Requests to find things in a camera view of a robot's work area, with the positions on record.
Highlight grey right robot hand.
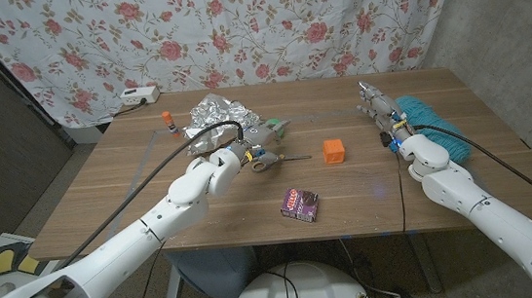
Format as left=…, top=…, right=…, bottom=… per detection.
left=355, top=76, right=417, bottom=153

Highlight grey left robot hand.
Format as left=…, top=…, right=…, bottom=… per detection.
left=231, top=118, right=295, bottom=166

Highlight orange grey handled scissors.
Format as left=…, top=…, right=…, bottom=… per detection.
left=248, top=147, right=314, bottom=175

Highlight aluminum foil sheet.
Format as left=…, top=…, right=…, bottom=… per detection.
left=180, top=88, right=265, bottom=157

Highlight orange block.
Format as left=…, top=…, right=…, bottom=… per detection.
left=321, top=137, right=348, bottom=166

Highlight purple pudding mix box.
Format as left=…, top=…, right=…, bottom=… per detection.
left=278, top=185, right=323, bottom=227

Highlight teal yarn skein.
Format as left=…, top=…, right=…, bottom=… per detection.
left=396, top=90, right=474, bottom=170

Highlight orange capped glue stick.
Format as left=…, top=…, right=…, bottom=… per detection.
left=161, top=110, right=180, bottom=138

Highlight floral print curtain backdrop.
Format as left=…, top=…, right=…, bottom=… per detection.
left=0, top=0, right=472, bottom=136

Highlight white power strip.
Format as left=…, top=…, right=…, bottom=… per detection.
left=118, top=84, right=162, bottom=108

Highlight blue grey chair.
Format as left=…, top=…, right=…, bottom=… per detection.
left=161, top=243, right=262, bottom=298

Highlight grey table leg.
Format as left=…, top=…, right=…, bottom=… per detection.
left=404, top=230, right=443, bottom=297

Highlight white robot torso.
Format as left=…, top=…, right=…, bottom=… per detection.
left=227, top=254, right=373, bottom=298

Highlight black backdrop stand pole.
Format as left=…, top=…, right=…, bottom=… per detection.
left=0, top=0, right=76, bottom=156

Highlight yellow black foot pedal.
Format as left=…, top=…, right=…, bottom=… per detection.
left=0, top=241, right=43, bottom=279

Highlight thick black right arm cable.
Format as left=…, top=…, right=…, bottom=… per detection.
left=412, top=113, right=532, bottom=238

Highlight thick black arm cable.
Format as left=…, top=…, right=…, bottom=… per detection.
left=42, top=118, right=256, bottom=271
left=412, top=113, right=532, bottom=238

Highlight black power strip cord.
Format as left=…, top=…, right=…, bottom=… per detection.
left=112, top=98, right=149, bottom=119

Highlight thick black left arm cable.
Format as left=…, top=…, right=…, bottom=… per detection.
left=42, top=118, right=256, bottom=271

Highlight black torso cable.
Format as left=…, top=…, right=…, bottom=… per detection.
left=260, top=261, right=302, bottom=298

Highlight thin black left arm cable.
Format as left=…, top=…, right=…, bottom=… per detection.
left=126, top=241, right=171, bottom=298

